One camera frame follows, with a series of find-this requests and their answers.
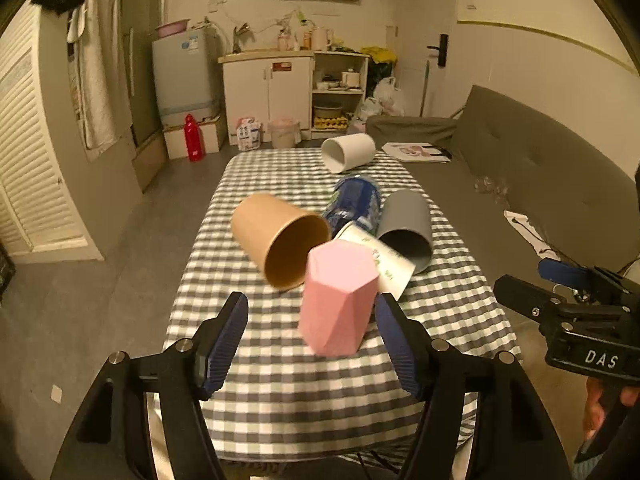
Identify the egg tray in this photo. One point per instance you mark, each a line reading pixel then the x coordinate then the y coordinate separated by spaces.
pixel 330 122

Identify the red bottle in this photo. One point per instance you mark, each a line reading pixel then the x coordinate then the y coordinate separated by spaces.
pixel 194 140

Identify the yellow bag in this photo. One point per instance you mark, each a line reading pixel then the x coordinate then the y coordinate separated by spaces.
pixel 378 55

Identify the grey cup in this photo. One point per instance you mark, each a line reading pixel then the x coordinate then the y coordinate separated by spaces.
pixel 405 215

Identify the person's right hand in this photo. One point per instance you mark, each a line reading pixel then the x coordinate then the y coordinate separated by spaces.
pixel 594 410

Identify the pink-rimmed waste bin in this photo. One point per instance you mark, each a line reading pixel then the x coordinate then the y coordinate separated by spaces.
pixel 283 134

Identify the brown paper cup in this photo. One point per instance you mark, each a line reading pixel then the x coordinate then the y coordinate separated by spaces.
pixel 265 225

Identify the pink basin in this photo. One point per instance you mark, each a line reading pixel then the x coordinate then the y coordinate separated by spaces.
pixel 172 27

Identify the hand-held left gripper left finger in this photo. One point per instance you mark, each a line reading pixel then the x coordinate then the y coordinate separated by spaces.
pixel 227 345

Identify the white cardboard box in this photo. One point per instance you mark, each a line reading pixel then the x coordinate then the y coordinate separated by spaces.
pixel 212 137

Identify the open magazine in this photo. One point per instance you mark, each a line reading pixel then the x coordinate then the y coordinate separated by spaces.
pixel 415 151

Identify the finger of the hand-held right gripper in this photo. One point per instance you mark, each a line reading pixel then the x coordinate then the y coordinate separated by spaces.
pixel 525 300
pixel 562 272

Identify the white washing machine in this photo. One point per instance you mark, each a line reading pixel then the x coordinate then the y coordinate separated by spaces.
pixel 185 75

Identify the plain white cup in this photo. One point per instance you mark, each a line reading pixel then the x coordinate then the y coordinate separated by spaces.
pixel 352 149

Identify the clear crumpled plastic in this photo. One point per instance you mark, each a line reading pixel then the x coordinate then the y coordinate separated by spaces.
pixel 490 189

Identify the translucent plastic bag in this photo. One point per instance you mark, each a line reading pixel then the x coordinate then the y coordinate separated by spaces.
pixel 365 112

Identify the grey sofa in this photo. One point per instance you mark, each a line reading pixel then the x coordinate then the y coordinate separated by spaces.
pixel 550 160

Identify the white hanging towel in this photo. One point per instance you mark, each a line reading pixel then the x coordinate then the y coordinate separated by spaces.
pixel 100 70

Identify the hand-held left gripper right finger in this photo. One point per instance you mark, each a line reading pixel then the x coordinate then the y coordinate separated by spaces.
pixel 400 347

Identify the grey checkered tablecloth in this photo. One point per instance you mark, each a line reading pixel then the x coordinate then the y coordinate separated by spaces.
pixel 300 400

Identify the small pink bottle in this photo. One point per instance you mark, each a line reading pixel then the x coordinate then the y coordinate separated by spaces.
pixel 284 41

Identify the white louvre door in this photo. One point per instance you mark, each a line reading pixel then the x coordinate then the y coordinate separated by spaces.
pixel 30 160

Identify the blue patterned cup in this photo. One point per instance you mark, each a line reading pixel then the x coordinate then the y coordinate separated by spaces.
pixel 352 200

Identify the white printed packet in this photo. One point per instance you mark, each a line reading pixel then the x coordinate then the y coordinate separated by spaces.
pixel 248 135

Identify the white plastic bag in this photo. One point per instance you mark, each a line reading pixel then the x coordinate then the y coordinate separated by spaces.
pixel 390 97

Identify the white kettle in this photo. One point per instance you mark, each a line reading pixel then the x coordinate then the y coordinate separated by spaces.
pixel 320 39

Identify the white printed paper cup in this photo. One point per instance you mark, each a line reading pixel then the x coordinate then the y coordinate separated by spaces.
pixel 387 262

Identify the pink faceted cup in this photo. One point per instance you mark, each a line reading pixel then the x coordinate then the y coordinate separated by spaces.
pixel 337 300

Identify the white kitchen cabinet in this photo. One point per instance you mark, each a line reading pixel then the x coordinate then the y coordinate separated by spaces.
pixel 250 95

